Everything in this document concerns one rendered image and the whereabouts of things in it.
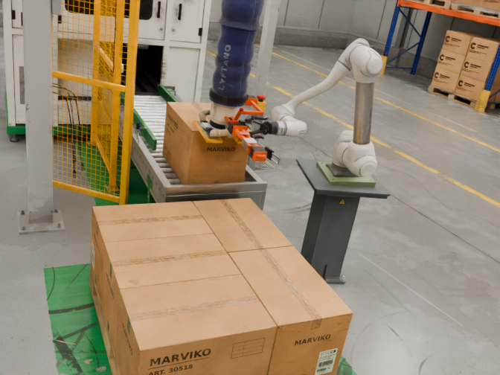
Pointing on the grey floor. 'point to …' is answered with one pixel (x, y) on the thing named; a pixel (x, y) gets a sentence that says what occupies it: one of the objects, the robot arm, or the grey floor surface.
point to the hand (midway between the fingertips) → (243, 126)
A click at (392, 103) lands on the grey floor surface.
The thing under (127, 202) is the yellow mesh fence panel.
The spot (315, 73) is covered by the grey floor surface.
